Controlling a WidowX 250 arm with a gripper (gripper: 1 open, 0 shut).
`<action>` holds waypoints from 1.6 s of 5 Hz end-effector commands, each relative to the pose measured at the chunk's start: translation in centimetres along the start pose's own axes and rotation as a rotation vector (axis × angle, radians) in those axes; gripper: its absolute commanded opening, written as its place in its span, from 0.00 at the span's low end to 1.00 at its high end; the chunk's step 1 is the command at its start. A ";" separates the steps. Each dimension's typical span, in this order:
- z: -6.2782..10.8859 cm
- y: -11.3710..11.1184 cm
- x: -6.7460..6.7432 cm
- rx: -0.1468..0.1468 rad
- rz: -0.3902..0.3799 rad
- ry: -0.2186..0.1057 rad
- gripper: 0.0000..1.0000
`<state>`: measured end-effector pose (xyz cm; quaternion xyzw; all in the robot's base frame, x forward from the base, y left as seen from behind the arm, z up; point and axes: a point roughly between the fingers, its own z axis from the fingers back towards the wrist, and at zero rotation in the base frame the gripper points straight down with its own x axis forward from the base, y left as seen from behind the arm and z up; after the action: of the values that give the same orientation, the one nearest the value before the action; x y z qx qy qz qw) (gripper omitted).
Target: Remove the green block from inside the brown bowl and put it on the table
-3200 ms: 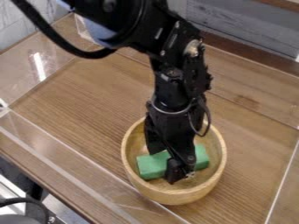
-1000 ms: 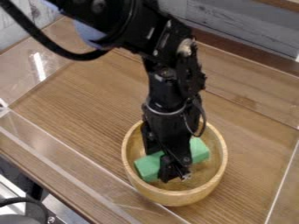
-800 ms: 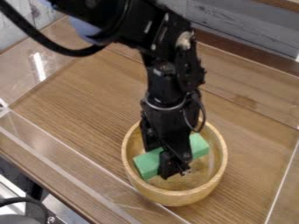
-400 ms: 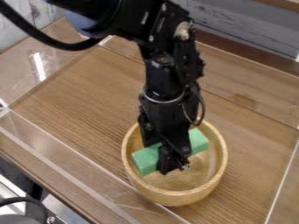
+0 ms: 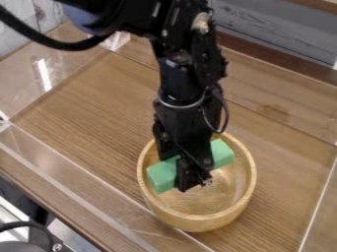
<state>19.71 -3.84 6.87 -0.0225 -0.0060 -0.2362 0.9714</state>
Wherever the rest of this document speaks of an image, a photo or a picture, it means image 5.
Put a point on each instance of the clear acrylic corner bracket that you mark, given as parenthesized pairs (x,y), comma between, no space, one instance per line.
(116,41)

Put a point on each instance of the green rectangular block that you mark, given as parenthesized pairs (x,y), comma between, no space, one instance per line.
(162,173)

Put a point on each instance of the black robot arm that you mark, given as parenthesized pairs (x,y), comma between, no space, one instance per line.
(180,28)

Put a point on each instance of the brown wooden bowl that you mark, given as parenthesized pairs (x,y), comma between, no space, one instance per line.
(205,208)

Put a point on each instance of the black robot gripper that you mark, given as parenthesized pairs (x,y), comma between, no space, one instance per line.
(185,123)

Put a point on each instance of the black metal frame corner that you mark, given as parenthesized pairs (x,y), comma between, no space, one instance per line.
(42,237)

